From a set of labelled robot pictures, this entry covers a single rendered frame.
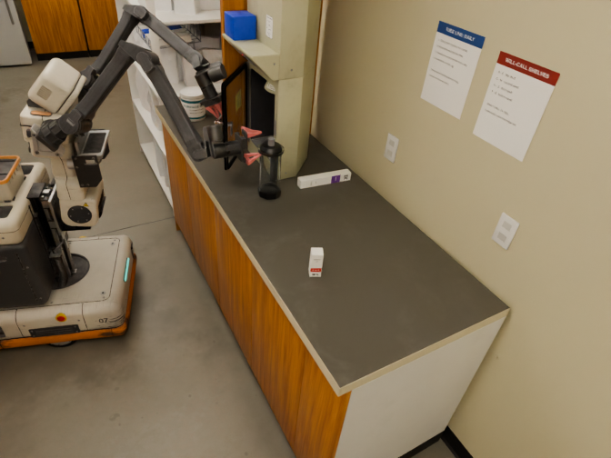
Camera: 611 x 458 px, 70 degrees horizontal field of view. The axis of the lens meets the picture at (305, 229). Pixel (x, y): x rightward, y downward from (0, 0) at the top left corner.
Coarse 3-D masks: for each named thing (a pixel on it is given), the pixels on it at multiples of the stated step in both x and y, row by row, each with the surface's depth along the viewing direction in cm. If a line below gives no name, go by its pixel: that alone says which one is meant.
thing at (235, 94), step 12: (240, 84) 193; (228, 96) 181; (240, 96) 196; (228, 108) 184; (240, 108) 199; (228, 120) 186; (240, 120) 202; (228, 132) 189; (240, 132) 206; (228, 156) 196
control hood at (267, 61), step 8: (232, 40) 177; (240, 40) 178; (248, 40) 179; (256, 40) 180; (240, 48) 171; (248, 48) 171; (256, 48) 171; (264, 48) 172; (248, 56) 166; (256, 56) 164; (264, 56) 165; (272, 56) 167; (256, 64) 166; (264, 64) 167; (272, 64) 169; (264, 72) 171; (272, 72) 171
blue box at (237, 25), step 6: (228, 12) 177; (234, 12) 178; (240, 12) 178; (246, 12) 179; (228, 18) 176; (234, 18) 172; (240, 18) 173; (246, 18) 174; (252, 18) 175; (228, 24) 177; (234, 24) 173; (240, 24) 174; (246, 24) 176; (252, 24) 177; (228, 30) 179; (234, 30) 175; (240, 30) 176; (246, 30) 177; (252, 30) 178; (234, 36) 176; (240, 36) 177; (246, 36) 179; (252, 36) 180
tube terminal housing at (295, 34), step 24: (264, 0) 168; (288, 0) 157; (312, 0) 166; (264, 24) 173; (288, 24) 163; (312, 24) 173; (288, 48) 168; (312, 48) 182; (288, 72) 174; (312, 72) 191; (288, 96) 180; (312, 96) 202; (288, 120) 187; (288, 144) 195; (288, 168) 203
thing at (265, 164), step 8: (280, 144) 183; (264, 152) 177; (280, 152) 178; (264, 160) 180; (272, 160) 179; (280, 160) 182; (264, 168) 182; (272, 168) 181; (280, 168) 185; (264, 176) 184; (272, 176) 184; (280, 176) 188; (264, 184) 187; (272, 184) 186; (264, 192) 189; (272, 192) 189
